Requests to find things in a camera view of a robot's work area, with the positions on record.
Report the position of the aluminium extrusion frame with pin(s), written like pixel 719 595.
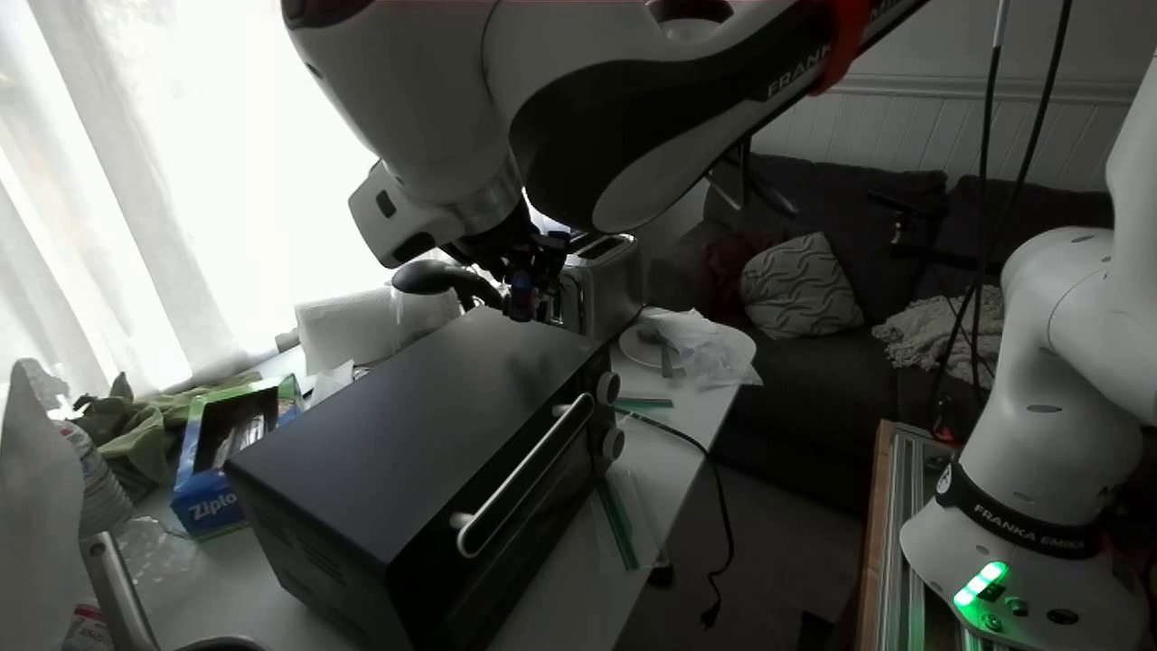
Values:
pixel 922 556

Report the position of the blue Ziploc box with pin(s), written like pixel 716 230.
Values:
pixel 202 499

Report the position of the wooden table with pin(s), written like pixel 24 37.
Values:
pixel 870 542

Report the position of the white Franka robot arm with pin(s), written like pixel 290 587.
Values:
pixel 419 95

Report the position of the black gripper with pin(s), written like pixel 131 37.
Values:
pixel 518 246

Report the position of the stainless steel toaster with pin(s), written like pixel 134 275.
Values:
pixel 602 289

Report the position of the white sheer curtain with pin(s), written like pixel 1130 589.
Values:
pixel 147 155

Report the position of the black toaster oven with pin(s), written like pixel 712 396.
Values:
pixel 400 471

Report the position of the white plastic tube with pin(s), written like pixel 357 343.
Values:
pixel 120 589

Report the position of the grey patterned pillow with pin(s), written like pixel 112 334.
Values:
pixel 798 288

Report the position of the green white box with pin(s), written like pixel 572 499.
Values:
pixel 131 419

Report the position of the dark sofa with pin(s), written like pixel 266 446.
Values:
pixel 870 205

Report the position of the white rectangular container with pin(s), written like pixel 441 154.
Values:
pixel 348 328

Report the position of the white crumpled cloth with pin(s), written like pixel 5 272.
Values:
pixel 942 339

